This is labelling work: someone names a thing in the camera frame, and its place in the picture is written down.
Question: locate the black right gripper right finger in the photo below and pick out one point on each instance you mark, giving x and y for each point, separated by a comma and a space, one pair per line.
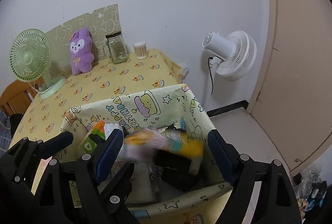
276, 202

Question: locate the glass jar with brown lid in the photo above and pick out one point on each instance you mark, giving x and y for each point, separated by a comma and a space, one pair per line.
117, 47

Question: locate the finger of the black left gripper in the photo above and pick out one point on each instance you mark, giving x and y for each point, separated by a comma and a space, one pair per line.
115, 195
54, 145

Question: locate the white standing fan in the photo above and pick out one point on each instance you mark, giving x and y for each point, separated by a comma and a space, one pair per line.
230, 59

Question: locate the green desk fan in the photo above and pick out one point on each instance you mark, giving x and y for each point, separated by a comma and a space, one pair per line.
30, 58

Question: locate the green orange tissue packet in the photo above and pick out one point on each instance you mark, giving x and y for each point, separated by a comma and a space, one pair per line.
91, 140

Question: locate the blue plaid bedding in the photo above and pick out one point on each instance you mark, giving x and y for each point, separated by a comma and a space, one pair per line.
5, 133

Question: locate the wooden chair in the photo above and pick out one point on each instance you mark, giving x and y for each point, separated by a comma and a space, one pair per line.
18, 96

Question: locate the beige door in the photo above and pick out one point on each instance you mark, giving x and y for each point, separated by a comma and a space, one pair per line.
292, 97

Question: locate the purple plush bunny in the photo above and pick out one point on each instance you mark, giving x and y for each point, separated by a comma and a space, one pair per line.
81, 57

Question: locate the cartoon-print storage basket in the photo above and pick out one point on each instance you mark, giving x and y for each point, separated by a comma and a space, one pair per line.
182, 199

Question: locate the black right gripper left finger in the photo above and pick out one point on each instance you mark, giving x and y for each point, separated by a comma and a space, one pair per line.
68, 192

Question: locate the cotton swab container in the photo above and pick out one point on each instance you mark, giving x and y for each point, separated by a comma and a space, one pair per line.
140, 50

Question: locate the black cloth on chair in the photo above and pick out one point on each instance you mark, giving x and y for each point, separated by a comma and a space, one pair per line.
15, 120

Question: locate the white tissue pack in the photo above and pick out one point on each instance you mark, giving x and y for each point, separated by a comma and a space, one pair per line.
110, 127

